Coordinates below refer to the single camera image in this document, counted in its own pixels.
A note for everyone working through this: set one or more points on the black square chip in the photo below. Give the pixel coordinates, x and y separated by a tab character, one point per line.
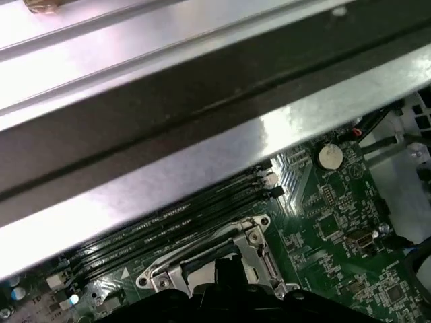
396	294
327	228

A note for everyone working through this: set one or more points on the silver board screw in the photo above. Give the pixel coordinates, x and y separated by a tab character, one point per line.
384	228

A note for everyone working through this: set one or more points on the silver coin battery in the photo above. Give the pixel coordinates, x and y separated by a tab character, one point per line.
329	155

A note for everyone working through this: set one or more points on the silver cylinder capacitor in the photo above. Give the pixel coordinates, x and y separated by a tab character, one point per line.
17	294
74	299

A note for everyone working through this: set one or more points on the grey square inductor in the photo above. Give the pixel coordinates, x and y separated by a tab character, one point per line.
56	281
65	305

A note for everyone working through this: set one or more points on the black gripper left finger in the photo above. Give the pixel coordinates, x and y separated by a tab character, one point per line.
168	309

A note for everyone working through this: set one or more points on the metal USB port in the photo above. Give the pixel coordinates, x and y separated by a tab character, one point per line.
360	241

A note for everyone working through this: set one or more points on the black RAM slot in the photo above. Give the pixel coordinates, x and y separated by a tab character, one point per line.
187	222
158	214
202	226
134	233

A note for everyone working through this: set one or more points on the CPU socket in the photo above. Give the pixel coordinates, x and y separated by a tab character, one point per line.
143	281

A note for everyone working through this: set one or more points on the silver square CPU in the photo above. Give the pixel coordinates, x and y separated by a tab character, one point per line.
198	276

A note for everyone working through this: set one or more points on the metal socket cover frame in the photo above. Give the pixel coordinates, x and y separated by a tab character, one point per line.
252	250

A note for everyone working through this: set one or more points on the green motherboard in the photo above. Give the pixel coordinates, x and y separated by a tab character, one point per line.
336	202

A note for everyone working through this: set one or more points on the black open PC case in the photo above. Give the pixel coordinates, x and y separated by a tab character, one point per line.
168	111

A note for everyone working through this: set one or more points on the grey metal drive cage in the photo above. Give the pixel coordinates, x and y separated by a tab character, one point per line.
402	124

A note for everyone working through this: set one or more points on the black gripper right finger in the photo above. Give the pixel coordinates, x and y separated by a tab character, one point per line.
303	309

